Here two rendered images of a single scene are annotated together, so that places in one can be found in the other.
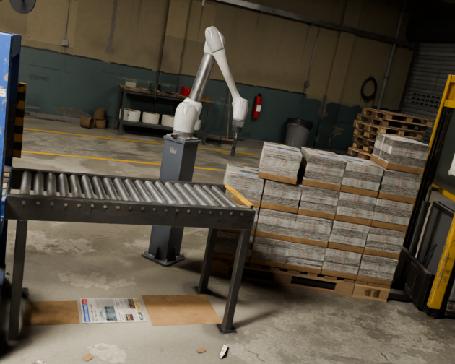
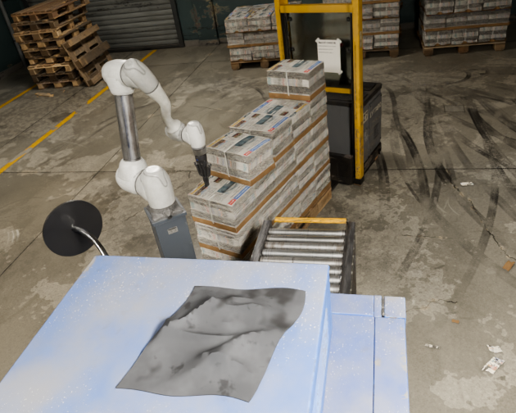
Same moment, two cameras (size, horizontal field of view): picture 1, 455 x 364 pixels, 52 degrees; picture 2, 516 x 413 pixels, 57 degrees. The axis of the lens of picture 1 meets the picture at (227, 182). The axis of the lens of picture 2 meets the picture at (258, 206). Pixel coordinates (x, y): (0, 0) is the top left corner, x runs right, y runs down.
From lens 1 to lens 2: 2.63 m
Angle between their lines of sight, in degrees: 49
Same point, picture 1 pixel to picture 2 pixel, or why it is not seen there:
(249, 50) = not seen: outside the picture
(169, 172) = (178, 253)
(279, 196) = (265, 187)
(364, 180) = (303, 123)
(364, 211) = (308, 146)
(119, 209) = not seen: hidden behind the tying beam
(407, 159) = (317, 83)
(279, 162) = (259, 158)
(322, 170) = (281, 138)
